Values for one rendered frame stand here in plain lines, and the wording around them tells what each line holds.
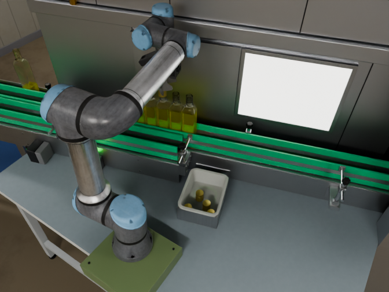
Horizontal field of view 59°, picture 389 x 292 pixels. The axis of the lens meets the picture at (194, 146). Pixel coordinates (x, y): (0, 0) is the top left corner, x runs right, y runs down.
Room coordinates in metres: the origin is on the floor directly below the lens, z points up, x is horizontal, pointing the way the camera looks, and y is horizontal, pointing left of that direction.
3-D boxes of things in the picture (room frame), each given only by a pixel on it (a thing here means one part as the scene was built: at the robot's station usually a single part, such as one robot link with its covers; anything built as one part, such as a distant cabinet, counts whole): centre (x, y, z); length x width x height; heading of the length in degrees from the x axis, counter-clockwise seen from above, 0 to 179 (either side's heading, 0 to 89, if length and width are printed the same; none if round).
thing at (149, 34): (1.07, 0.14, 1.44); 0.11 x 0.11 x 0.08; 64
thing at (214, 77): (1.23, -0.16, 1.15); 0.90 x 0.03 x 0.34; 74
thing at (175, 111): (1.15, 0.08, 0.99); 0.06 x 0.06 x 0.21; 76
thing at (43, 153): (1.14, 0.74, 0.79); 0.08 x 0.08 x 0.08; 74
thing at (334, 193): (0.84, -0.57, 0.90); 0.17 x 0.05 x 0.23; 164
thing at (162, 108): (1.17, 0.14, 0.99); 0.06 x 0.06 x 0.21; 75
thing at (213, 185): (0.89, -0.04, 0.80); 0.22 x 0.17 x 0.09; 164
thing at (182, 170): (1.03, 0.04, 0.85); 0.09 x 0.04 x 0.07; 164
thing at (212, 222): (0.91, -0.05, 0.79); 0.27 x 0.17 x 0.08; 164
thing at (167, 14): (1.16, 0.12, 1.45); 0.09 x 0.08 x 0.11; 154
